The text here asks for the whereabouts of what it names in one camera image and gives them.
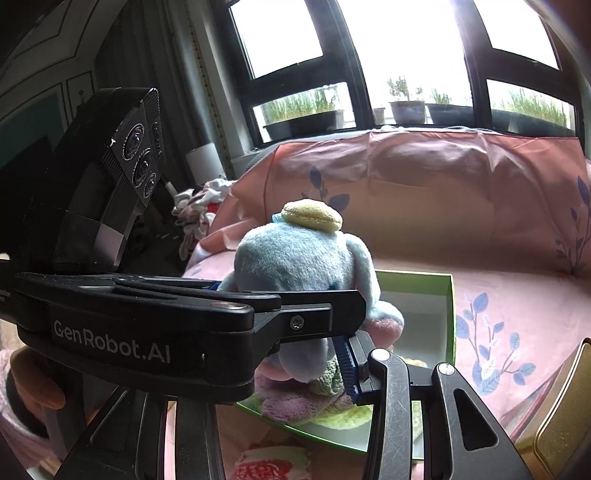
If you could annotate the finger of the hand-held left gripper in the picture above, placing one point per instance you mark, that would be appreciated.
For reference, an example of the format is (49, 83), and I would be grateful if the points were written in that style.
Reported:
(214, 286)
(318, 314)

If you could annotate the dark planter with plants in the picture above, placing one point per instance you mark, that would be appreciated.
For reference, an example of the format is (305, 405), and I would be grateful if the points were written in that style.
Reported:
(450, 115)

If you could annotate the purple towel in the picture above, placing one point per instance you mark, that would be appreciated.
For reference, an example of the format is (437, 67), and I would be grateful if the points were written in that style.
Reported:
(286, 401)

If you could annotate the person's left hand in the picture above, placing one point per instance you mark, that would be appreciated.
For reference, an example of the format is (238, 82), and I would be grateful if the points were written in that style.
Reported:
(37, 376)

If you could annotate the pile of clothes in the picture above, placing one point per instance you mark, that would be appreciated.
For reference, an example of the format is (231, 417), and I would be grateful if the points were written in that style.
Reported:
(198, 198)

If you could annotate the tea tin with gold lid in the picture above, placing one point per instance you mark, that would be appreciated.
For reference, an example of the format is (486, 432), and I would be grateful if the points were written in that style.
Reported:
(563, 434)

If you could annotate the pink deer-print sheet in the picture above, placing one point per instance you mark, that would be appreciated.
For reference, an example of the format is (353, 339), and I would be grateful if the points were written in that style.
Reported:
(508, 300)

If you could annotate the green knitted cloth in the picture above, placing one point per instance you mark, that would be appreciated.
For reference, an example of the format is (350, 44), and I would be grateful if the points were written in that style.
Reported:
(330, 376)

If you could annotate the green cardboard box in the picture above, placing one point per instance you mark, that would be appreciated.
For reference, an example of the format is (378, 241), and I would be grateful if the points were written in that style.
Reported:
(415, 304)

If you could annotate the blue plush toy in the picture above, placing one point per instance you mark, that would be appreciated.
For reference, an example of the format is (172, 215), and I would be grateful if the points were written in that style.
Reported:
(300, 258)

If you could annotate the red and white tissue pack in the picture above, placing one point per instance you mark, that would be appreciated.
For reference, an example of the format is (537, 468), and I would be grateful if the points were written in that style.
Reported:
(272, 466)

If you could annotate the peach leaf-print sheet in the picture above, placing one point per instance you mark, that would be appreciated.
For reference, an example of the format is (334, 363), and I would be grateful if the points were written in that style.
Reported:
(438, 184)

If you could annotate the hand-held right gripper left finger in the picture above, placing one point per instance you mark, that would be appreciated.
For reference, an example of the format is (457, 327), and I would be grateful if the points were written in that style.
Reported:
(198, 438)

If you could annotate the white paper roll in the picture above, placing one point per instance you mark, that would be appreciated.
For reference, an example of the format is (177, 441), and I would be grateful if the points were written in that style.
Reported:
(205, 161)

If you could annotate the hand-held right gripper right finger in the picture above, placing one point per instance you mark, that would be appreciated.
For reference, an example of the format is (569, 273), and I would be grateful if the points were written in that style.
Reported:
(347, 369)

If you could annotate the grey pot with small tree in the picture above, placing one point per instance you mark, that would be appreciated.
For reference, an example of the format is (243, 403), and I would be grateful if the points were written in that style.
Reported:
(407, 111)

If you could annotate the long black grass planter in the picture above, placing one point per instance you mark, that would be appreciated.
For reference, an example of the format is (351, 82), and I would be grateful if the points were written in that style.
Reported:
(300, 122)
(531, 113)

